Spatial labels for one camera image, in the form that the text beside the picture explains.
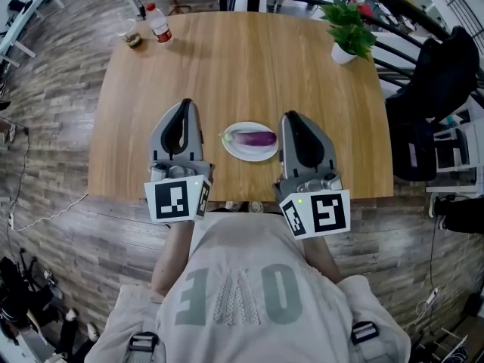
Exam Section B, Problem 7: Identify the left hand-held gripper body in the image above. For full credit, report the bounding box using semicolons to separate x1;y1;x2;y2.
143;159;215;225

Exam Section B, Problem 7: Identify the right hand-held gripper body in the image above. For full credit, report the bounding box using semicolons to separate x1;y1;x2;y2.
272;170;352;240

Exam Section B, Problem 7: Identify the purple eggplant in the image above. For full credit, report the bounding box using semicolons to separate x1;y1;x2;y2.
218;129;278;147

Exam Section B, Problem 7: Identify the person's right forearm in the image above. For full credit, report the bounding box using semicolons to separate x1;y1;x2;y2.
302;234;343;284

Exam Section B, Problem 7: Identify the person's left forearm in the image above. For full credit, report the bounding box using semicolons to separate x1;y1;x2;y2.
150;219;196;298

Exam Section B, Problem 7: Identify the wooden table top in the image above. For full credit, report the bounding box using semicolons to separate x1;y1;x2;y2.
87;11;394;203

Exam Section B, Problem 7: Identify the white plate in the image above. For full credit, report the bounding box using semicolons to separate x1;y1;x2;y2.
222;121;280;163

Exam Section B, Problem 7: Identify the person's light printed shirt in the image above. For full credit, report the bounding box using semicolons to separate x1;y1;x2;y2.
85;212;412;363

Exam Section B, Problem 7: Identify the clear plastic cup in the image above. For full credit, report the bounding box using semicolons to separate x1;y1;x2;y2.
116;13;144;51

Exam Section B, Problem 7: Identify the clear plastic bottle red cap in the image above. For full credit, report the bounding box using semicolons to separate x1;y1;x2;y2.
145;2;174;47

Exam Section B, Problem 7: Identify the green plant white pot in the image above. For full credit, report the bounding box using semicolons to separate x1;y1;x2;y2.
319;0;378;66

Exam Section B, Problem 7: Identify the white metal chair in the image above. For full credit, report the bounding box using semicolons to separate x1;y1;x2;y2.
433;98;484;174

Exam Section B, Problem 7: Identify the black jacket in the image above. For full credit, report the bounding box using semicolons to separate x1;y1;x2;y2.
385;25;481;128

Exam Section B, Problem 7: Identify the red bag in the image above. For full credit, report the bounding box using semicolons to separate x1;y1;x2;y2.
347;0;375;20

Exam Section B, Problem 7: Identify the black equipment stand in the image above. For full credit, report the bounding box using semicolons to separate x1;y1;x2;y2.
0;247;65;340

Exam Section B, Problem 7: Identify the white folding rack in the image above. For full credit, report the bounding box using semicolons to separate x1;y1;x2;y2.
410;327;470;363

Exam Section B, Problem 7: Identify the white table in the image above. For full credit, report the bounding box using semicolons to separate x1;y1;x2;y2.
0;0;66;67

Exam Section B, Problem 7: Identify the thin black floor cable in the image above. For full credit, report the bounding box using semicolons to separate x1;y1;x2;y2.
428;217;440;290

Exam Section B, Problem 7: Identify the white floor cable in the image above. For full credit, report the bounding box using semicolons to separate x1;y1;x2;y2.
9;191;90;233

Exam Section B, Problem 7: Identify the black strap buckle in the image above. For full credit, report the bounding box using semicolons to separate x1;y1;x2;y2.
350;321;380;346
128;332;160;353

